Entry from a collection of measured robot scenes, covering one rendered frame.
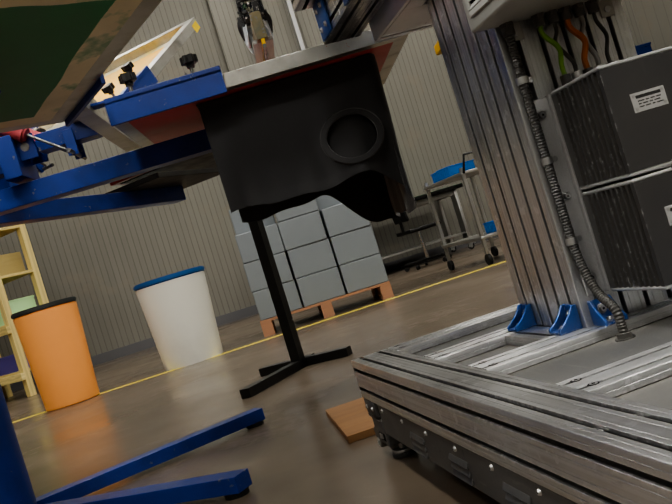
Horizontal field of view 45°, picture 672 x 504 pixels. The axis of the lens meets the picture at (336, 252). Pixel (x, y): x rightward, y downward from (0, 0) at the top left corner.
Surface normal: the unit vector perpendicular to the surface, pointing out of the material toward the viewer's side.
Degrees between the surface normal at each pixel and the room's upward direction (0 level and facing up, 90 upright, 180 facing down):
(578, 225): 90
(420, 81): 90
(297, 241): 90
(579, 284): 90
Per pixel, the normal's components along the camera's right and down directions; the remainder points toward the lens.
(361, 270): 0.08, -0.03
